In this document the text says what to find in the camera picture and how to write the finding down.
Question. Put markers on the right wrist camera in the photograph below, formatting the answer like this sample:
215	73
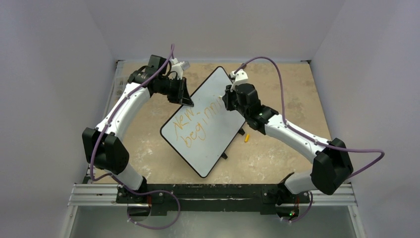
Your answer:
238	78

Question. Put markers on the white whiteboard black frame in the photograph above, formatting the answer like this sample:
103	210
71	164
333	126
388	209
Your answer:
201	134

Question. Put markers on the clear plastic screw box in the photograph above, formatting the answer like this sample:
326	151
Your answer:
119	86

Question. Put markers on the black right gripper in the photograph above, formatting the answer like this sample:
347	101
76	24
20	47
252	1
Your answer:
231	99

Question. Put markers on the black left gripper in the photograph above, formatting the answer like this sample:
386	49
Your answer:
182	96

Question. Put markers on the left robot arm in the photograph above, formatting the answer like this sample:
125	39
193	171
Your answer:
103	144

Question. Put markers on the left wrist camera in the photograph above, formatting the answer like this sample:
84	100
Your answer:
178	67

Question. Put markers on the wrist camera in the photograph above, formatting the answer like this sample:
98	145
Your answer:
178	67
238	78

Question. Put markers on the aluminium frame rail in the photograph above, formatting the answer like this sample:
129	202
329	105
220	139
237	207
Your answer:
106	195

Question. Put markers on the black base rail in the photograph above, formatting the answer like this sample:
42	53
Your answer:
266	199

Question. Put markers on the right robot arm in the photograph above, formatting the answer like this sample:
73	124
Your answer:
331	164

